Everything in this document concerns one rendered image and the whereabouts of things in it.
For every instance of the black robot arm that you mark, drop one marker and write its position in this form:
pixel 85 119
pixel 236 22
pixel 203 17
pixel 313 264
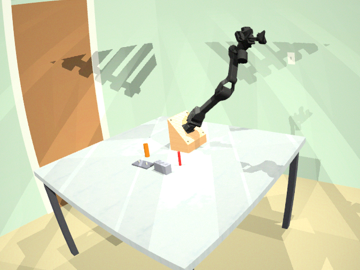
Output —
pixel 237 54

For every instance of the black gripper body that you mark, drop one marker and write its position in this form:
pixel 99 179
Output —
pixel 251 40

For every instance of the orange cylinder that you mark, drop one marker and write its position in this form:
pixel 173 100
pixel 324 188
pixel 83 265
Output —
pixel 146 150

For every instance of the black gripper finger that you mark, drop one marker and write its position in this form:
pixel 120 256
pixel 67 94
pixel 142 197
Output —
pixel 261 35
pixel 245 34

